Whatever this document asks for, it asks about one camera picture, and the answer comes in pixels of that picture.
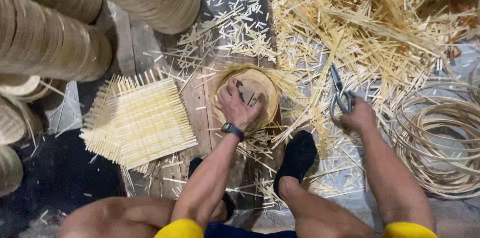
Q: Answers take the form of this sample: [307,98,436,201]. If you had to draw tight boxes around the person's right hand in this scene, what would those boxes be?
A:
[339,97,379,134]

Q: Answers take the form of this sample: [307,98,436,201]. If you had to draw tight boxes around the person's left hand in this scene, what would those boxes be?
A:
[215,80,266,133]

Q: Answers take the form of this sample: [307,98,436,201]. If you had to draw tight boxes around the short stack of bamboo baskets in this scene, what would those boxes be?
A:
[0,145,24,198]
[0,96,44,146]
[0,75,61,103]

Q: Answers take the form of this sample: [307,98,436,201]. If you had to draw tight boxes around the person's right black sock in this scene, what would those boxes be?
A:
[273,130,318,198]

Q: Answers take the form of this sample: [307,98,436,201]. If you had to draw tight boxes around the person's black sock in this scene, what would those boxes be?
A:
[188,157,237,222]
[273,130,318,198]

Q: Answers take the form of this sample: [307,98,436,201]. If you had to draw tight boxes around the person's yellow sleeve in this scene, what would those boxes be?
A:
[154,219,205,238]
[382,222,439,238]

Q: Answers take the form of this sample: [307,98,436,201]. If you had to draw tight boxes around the person's left black sock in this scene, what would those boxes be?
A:
[188,157,237,222]

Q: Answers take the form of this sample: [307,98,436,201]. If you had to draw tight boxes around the person's yellow right sleeve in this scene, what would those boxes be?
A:
[382,222,439,238]

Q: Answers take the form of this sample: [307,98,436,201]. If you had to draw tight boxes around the heap of bamboo strip trimmings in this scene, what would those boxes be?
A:
[142,0,480,209]

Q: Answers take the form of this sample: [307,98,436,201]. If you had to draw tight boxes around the black wristwatch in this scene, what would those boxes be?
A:
[220,122,245,143]

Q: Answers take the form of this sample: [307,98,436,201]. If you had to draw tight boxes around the clear plastic sheet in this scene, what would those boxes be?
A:
[45,80,84,135]

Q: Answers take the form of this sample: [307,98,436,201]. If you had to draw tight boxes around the stack of square woven mats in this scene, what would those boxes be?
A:
[79,68,199,174]

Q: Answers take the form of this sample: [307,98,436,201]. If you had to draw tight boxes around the round bamboo basket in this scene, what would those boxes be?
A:
[209,63,298,134]

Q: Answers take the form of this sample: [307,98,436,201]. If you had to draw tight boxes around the grey metal scissors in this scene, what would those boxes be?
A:
[329,63,355,128]

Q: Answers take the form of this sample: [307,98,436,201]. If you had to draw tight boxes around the person's leg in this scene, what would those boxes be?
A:
[277,176,380,238]
[58,196,228,238]

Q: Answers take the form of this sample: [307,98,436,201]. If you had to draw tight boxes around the person's yellow left sleeve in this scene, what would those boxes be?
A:
[154,219,205,238]

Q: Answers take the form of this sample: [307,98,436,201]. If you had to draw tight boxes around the person's right leg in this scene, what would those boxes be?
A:
[277,176,380,238]

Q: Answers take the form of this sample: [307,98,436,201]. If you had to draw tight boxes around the person's dark blue shorts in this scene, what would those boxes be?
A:
[203,222,299,238]

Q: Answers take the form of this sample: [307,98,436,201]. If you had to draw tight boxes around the person's left leg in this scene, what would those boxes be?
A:
[58,196,228,238]

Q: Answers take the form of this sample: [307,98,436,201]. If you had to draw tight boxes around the coil of bamboo hoops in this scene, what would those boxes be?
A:
[388,68,480,200]

